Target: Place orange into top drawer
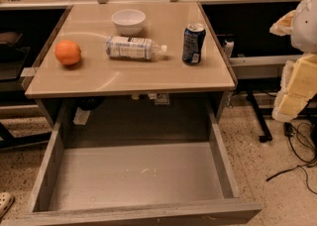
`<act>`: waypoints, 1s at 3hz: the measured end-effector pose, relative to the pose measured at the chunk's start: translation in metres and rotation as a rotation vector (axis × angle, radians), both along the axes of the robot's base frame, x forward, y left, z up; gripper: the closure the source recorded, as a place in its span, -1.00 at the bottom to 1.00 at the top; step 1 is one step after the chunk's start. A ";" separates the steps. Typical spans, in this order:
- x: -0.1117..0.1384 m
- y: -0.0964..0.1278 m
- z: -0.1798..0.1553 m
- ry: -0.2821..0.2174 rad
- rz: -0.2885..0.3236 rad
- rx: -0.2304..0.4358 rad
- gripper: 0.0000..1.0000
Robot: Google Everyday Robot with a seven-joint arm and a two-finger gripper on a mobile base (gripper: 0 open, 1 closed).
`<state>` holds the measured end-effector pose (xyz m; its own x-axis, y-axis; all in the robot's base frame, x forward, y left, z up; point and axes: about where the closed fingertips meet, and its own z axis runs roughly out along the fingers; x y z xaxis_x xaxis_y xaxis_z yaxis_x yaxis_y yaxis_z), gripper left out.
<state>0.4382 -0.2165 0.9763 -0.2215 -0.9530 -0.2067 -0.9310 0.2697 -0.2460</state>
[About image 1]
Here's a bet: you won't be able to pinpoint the black power adapter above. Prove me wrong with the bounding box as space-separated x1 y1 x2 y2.
284 123 293 138

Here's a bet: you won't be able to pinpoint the orange fruit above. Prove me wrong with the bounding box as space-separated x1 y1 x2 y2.
54 40 81 65

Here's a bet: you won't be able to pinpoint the clear plastic water bottle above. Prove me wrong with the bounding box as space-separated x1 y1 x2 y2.
106 36 167 60

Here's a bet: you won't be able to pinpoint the blue soda can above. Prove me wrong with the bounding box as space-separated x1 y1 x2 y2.
182 23 206 64

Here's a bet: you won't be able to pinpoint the white perforated shoe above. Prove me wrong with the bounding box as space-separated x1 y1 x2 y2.
0 192 15 218

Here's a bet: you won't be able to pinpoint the open grey wooden drawer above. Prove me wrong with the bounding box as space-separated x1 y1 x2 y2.
2 101 264 226

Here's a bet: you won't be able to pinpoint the white bowl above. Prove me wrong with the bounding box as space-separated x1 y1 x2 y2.
111 9 146 36

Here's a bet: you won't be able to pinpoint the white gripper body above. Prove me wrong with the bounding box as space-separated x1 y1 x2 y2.
291 0 317 54

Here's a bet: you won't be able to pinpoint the grey cabinet with beige top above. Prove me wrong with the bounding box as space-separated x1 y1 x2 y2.
26 2 237 100

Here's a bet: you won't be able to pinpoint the black floor cables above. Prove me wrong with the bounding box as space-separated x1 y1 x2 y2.
265 121 317 196

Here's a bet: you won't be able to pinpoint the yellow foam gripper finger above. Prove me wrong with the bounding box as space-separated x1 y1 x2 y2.
272 54 317 122
269 10 295 37

